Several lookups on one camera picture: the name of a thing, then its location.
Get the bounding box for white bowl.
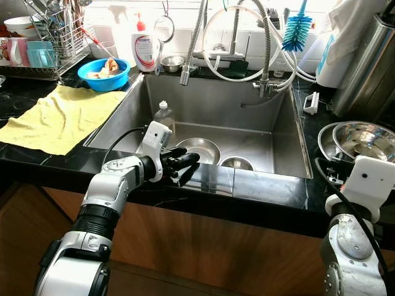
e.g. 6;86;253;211
3;17;39;39

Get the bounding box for white plastic hose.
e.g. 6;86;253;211
201;5;317;83

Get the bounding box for tiny steel bowl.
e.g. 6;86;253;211
162;55;186;73

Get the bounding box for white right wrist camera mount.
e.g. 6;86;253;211
343;155;395;223

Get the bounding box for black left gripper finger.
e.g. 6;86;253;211
170;147;201;166
175;165;198;187

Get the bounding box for steel upright tap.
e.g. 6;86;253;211
213;6;254;61

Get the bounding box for wire dish rack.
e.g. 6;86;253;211
0;0;93;82

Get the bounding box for yellow cloth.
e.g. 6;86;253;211
0;83;129;156

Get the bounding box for large steel bowl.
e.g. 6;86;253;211
333;121;395;162

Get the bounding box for brown food scraps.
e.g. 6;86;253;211
86;58;121;80

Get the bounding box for white detergent bottle red cap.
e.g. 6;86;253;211
131;14;162;73

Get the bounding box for steel flexible spray hose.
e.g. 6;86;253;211
180;0;207;86

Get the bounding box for teal plastic cup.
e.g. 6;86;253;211
26;41;57;68

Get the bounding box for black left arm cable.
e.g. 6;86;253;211
102;126;149;164

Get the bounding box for steel gooseneck faucet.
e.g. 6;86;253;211
239;0;288;98

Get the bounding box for blue bottle brush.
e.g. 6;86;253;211
282;0;314;52

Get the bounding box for round mesh strainer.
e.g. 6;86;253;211
153;0;176;44

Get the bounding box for green sponge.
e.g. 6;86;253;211
230;59;250;78

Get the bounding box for small white plastic clip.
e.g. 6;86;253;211
303;91;320;115

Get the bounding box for medium steel bowl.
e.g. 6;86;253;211
176;138;222;166

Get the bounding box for blue plastic bowl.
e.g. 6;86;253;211
78;58;131;93

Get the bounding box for wooden cabinet front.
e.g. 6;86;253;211
0;185;395;296

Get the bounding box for steel sink drain strainer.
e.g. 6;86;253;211
220;157;255;171

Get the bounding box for white hanging towel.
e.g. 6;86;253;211
315;0;378;89

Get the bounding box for steel knife block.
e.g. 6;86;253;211
330;15;395;121

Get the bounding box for pink cup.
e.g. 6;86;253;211
0;37;28;67

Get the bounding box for stainless steel sink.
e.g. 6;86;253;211
83;72;314;179

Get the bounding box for clear plastic bottle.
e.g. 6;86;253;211
154;101;177;133

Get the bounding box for wide steel basin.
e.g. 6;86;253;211
317;122;395;170

